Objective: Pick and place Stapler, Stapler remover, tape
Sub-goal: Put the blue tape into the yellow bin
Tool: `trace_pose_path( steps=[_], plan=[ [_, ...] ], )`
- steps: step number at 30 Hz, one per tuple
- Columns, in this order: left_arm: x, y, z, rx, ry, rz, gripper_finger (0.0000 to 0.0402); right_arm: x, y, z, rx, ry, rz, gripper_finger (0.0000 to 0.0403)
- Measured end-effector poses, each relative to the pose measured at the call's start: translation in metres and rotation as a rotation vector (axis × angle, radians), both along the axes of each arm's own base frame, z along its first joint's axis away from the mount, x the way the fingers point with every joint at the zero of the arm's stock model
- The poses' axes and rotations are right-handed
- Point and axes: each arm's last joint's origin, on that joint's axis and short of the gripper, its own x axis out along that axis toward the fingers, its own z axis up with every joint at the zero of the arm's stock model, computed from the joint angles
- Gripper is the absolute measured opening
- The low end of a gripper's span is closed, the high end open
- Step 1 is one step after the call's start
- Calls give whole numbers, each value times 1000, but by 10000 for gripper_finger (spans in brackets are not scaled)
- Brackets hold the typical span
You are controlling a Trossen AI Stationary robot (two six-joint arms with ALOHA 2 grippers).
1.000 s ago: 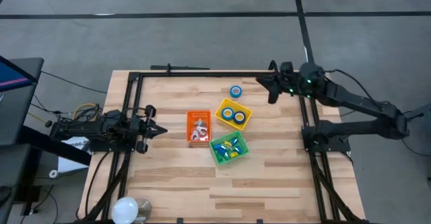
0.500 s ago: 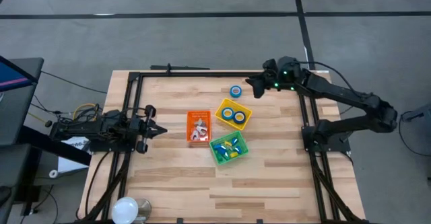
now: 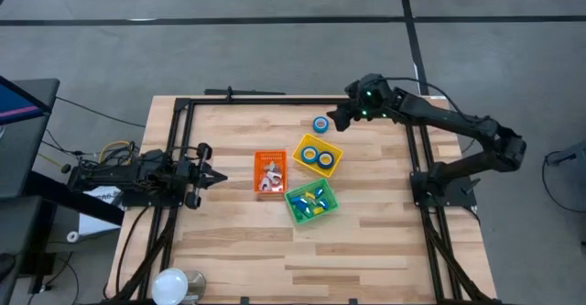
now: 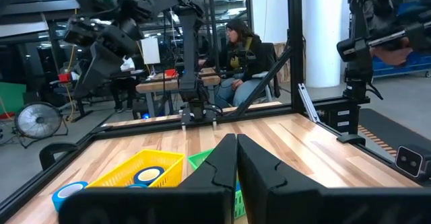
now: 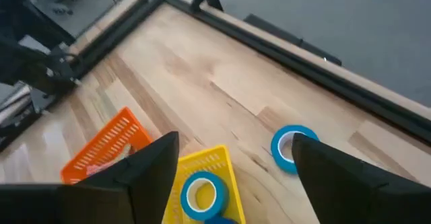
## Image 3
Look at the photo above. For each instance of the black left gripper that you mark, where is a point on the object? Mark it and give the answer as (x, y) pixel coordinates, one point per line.
(200, 177)

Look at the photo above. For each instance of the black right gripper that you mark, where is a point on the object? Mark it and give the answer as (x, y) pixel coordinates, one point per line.
(371, 96)

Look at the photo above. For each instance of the blue and grey object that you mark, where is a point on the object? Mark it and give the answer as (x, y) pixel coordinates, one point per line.
(273, 166)

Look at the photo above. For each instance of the lavender staple remover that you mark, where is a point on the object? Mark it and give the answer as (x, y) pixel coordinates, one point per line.
(276, 177)

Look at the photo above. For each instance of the yellow mini stapler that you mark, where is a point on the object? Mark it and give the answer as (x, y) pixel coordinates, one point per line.
(318, 210)
(311, 196)

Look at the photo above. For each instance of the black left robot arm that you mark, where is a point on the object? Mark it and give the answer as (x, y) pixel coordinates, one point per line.
(114, 174)

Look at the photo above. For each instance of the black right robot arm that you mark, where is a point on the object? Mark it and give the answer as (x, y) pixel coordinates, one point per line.
(448, 119)

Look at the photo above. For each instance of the light blue tape roll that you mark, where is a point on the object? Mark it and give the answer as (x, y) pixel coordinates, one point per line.
(315, 124)

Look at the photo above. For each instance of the small white tape roll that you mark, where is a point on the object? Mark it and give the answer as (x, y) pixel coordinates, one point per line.
(68, 236)

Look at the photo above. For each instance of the orange plastic basket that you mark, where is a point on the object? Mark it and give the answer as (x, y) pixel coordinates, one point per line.
(257, 158)

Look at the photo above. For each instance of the yellow plastic basket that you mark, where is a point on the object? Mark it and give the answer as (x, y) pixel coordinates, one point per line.
(302, 141)

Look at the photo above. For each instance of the green plastic basket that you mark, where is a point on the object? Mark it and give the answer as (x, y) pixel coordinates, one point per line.
(293, 190)

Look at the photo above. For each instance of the white printed paper sheet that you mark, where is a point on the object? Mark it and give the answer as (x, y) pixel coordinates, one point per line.
(103, 192)

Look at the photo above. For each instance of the white bulb lamp brass base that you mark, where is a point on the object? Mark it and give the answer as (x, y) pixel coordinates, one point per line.
(169, 286)

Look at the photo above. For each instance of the monitor with blue screen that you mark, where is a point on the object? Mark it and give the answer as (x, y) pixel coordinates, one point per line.
(18, 103)

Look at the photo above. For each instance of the black metal rig frame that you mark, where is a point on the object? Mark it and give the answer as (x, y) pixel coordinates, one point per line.
(297, 101)

